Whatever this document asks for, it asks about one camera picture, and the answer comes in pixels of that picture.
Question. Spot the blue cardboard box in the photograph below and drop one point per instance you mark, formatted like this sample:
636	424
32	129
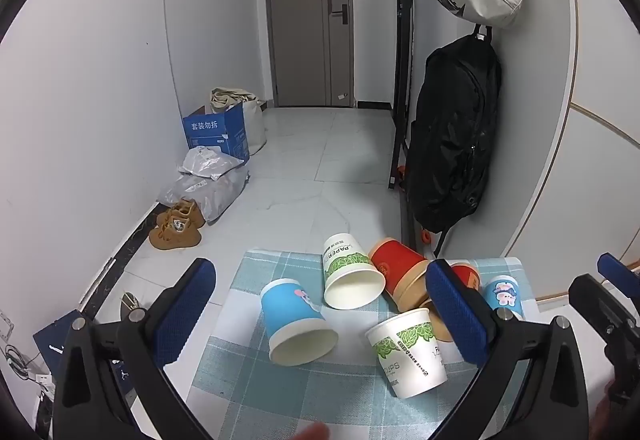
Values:
217	135

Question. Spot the black backpack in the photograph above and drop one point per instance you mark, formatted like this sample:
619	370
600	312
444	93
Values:
452	135

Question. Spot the small blue cartoon paper cup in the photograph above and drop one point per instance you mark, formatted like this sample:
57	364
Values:
504	296

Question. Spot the skateboard with orange wheels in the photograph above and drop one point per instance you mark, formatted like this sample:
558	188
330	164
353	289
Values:
415	215

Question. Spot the white power strip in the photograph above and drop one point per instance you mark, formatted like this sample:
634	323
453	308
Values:
42	377

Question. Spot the person's right hand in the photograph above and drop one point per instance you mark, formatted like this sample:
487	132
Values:
617	420

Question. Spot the dark blue flat box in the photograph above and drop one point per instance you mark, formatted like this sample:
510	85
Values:
52	340

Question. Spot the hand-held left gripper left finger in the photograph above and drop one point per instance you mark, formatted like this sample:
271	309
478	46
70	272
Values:
184	312

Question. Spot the grey door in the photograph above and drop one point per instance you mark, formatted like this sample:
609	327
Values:
307	20

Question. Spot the white green-leaf paper cup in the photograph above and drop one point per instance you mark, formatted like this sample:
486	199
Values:
407	355
350	277

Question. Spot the red and kraft paper cup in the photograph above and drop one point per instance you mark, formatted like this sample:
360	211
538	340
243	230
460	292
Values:
465	275
400	270

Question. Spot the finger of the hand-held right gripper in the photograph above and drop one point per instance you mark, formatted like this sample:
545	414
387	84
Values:
614	266
592	300

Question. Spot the cream cloth tote bag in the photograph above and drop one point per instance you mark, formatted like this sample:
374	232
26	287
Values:
250	113

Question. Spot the blue checked tablecloth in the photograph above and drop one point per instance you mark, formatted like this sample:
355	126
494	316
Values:
240	370

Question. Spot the brown shoe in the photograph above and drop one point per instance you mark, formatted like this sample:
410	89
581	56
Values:
176	236
189	212

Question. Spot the grey plastic mail bag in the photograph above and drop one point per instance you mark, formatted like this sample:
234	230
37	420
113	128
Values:
215	192
212	163

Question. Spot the black tripod stand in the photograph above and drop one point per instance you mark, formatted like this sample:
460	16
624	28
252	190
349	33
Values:
402	70

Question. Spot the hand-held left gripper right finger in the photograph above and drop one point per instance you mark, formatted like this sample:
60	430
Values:
456	317

